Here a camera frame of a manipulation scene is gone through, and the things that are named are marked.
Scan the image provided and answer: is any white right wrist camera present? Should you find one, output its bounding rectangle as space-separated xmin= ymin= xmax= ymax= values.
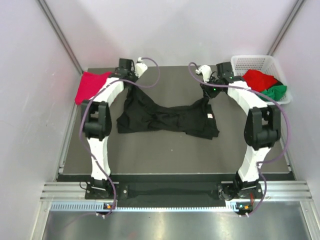
xmin=195 ymin=65 xmax=212 ymax=83

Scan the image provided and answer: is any red t shirt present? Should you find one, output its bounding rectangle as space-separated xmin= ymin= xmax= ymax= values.
xmin=242 ymin=69 xmax=278 ymax=92

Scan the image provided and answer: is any black t shirt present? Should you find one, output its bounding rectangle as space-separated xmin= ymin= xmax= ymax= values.
xmin=117 ymin=86 xmax=220 ymax=140

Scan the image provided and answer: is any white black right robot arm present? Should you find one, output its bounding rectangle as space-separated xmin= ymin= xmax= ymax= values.
xmin=201 ymin=76 xmax=281 ymax=201

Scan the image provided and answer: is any black shirt in basket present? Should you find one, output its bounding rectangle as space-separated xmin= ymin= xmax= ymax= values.
xmin=271 ymin=79 xmax=284 ymax=88

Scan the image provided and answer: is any white slotted cable duct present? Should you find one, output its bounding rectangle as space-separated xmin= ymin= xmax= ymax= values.
xmin=50 ymin=201 xmax=253 ymax=212

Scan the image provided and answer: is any folded pink t shirt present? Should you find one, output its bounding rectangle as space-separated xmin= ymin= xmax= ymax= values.
xmin=74 ymin=71 xmax=112 ymax=106

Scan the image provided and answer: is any white plastic basket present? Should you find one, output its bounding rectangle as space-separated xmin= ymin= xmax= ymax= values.
xmin=228 ymin=55 xmax=291 ymax=107

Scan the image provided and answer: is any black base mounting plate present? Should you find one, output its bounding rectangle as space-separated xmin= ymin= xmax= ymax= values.
xmin=85 ymin=182 xmax=263 ymax=201

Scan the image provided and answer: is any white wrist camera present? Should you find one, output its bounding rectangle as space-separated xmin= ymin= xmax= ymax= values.
xmin=134 ymin=57 xmax=148 ymax=79
xmin=195 ymin=65 xmax=212 ymax=83

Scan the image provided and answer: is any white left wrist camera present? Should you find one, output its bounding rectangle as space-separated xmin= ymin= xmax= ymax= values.
xmin=134 ymin=57 xmax=148 ymax=79

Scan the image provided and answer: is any green t shirt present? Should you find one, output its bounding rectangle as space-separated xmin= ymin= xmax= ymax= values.
xmin=261 ymin=85 xmax=287 ymax=102

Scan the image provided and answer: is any aluminium rail frame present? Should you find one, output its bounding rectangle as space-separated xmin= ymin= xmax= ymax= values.
xmin=40 ymin=181 xmax=312 ymax=202

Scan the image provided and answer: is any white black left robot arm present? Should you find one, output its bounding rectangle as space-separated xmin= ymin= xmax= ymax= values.
xmin=75 ymin=67 xmax=139 ymax=199

